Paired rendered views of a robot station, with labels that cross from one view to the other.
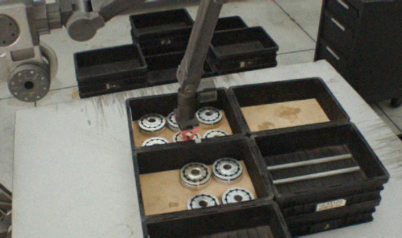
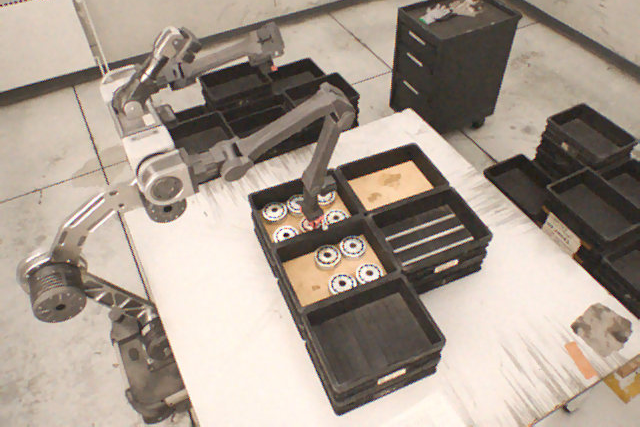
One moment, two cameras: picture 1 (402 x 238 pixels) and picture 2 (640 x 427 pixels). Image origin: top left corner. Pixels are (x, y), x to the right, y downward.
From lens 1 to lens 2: 0.63 m
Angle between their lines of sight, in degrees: 11
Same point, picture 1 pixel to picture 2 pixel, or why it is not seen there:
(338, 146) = (441, 207)
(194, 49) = (320, 161)
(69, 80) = not seen: hidden behind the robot
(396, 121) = (480, 144)
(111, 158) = (239, 248)
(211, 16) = (334, 136)
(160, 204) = (304, 289)
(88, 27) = (240, 170)
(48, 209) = (197, 310)
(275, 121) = (381, 190)
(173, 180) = (309, 264)
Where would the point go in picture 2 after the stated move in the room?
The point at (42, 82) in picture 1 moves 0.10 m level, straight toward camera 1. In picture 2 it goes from (180, 204) to (192, 221)
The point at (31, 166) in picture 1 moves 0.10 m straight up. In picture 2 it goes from (163, 270) to (158, 256)
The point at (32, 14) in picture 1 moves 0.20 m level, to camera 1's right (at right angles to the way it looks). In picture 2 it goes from (194, 171) to (264, 160)
